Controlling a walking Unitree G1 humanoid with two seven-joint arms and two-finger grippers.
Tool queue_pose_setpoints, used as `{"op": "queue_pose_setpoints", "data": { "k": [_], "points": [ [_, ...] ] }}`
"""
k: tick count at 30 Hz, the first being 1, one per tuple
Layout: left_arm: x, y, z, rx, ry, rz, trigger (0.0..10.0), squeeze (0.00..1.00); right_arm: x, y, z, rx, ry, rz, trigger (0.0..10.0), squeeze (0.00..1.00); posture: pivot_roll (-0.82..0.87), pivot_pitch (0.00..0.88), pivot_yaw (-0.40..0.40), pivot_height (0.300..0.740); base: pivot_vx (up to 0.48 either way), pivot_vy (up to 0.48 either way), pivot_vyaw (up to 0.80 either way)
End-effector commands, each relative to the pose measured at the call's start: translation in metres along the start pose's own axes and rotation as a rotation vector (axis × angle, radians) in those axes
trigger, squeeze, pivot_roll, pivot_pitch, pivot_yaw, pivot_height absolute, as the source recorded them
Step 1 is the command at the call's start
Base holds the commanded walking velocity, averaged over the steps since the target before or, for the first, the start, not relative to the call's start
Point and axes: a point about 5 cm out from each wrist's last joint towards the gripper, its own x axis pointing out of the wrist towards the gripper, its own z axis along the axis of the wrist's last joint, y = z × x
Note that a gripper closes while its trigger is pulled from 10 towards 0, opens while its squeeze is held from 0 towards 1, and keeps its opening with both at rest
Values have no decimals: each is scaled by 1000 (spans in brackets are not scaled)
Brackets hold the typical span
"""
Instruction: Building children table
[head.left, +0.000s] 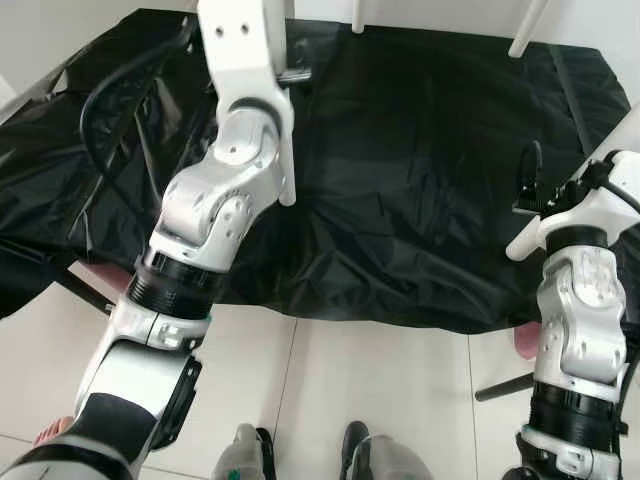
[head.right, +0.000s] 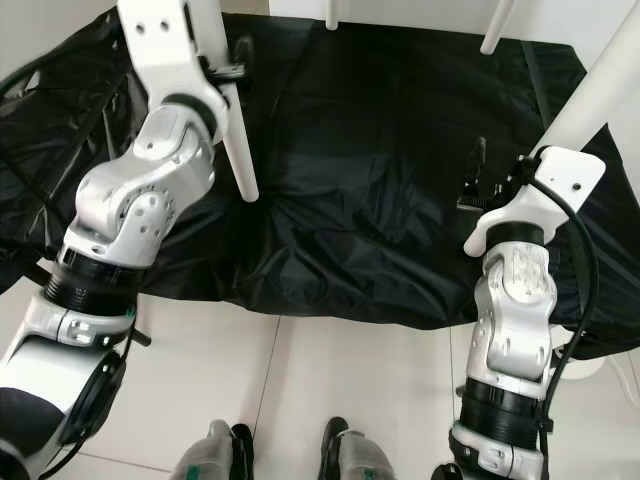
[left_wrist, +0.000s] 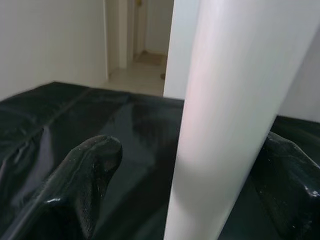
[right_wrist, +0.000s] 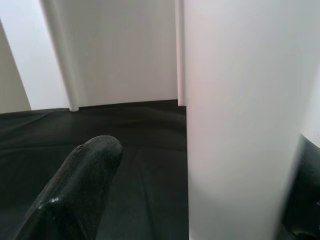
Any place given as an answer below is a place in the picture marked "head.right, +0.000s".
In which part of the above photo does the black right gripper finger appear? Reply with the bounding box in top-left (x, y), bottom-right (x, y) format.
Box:
top-left (465, 135), bottom-right (488, 201)

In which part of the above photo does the black tablecloth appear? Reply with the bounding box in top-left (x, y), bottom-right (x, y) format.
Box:
top-left (0, 5), bottom-right (640, 361)

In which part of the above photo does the white standing fan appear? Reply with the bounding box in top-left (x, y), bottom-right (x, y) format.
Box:
top-left (555, 350), bottom-right (640, 386)

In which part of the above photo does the grey right robot foot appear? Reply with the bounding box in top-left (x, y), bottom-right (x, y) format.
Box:
top-left (320, 417), bottom-right (406, 480)

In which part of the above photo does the grey robot foot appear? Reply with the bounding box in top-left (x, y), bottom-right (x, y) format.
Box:
top-left (170, 420), bottom-right (256, 480)
top-left (320, 417), bottom-right (406, 480)

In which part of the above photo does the grey left robot foot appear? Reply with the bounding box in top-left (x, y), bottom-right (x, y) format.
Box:
top-left (170, 420), bottom-right (256, 480)

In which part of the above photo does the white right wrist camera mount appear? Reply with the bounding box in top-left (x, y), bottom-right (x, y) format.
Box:
top-left (463, 145), bottom-right (608, 256)

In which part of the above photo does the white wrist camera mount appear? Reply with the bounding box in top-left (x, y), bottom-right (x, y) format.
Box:
top-left (117, 0), bottom-right (229, 141)
top-left (463, 145), bottom-right (608, 256)

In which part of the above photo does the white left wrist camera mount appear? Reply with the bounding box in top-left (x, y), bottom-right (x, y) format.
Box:
top-left (117, 0), bottom-right (229, 141)

